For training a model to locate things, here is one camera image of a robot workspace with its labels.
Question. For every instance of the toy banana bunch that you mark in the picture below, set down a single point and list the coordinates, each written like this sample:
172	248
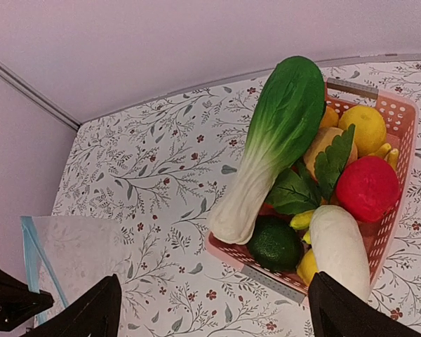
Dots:
388	153

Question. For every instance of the pink perforated plastic basket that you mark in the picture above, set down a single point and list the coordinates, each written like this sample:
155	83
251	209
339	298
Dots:
377	236

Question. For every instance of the peach toy fruit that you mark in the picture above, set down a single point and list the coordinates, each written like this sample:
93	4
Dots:
323	139

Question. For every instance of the yellow toy lemon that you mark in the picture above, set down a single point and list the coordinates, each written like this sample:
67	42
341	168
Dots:
370	130

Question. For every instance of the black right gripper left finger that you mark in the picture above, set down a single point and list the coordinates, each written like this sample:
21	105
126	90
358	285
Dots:
96	313

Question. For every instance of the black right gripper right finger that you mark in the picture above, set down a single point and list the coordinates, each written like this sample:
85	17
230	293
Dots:
336	311

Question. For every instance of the green toy avocado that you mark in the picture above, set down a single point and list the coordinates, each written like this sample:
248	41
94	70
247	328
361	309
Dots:
275	245

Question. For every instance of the toy bok choy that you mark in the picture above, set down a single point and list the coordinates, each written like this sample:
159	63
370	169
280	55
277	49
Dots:
285	121

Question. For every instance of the orange toy fruit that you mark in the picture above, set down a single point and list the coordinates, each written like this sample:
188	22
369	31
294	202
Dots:
330	118

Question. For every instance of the clear zip top bag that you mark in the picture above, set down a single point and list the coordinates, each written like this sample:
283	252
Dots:
67	255

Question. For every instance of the white toy radish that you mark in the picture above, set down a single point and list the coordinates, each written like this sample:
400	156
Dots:
339	249

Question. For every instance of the red toy fruit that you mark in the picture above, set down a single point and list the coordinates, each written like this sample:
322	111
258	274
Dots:
368	189

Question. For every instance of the aluminium left frame post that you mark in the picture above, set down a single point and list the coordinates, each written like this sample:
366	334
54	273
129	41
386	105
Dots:
35	96

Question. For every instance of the green toy leaf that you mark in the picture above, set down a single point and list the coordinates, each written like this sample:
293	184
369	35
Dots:
296	191

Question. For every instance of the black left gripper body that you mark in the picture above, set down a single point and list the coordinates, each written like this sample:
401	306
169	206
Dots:
18	303

